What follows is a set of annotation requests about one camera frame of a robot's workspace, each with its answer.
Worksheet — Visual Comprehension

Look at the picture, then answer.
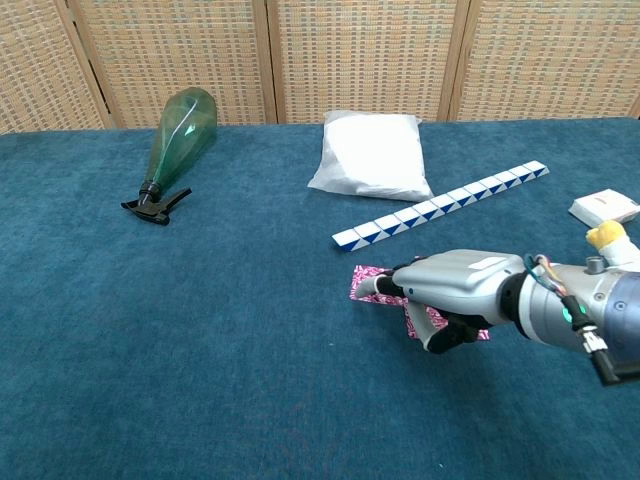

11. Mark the blue carpet table cover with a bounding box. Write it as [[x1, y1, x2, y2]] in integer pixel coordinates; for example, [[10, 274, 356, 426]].
[[0, 117, 640, 480]]

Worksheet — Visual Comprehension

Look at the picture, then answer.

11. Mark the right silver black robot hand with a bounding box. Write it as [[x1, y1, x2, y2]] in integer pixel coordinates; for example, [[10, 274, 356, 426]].
[[358, 248, 526, 355]]

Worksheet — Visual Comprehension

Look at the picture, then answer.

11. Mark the green spray bottle black trigger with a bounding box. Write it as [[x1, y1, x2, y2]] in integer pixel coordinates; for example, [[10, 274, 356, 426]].
[[119, 86, 219, 227]]

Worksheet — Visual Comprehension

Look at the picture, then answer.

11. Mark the woven wicker folding screen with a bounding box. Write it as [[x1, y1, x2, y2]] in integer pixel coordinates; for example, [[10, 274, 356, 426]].
[[0, 0, 640, 135]]

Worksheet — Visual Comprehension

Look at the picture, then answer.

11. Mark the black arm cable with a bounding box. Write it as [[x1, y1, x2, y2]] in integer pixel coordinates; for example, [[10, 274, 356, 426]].
[[574, 324, 640, 386]]

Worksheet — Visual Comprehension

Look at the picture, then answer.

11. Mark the white blue snake puzzle strip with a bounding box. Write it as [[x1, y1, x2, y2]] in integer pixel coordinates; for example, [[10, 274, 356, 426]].
[[331, 160, 551, 254]]

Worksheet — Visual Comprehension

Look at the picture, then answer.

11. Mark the white filled plastic bag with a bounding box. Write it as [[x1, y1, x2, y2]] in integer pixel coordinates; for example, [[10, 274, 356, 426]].
[[306, 109, 434, 203]]

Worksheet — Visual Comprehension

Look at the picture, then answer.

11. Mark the penguin plush toy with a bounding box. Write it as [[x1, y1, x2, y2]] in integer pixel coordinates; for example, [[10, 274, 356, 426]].
[[585, 218, 639, 269]]

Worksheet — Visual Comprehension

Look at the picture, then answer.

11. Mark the pink patterned card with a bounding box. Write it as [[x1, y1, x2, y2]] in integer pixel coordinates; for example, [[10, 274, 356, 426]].
[[348, 263, 409, 305], [402, 299, 490, 342]]

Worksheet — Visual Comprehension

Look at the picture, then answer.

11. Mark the white tissue pack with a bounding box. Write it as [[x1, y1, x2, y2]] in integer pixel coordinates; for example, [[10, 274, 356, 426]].
[[568, 188, 640, 225]]

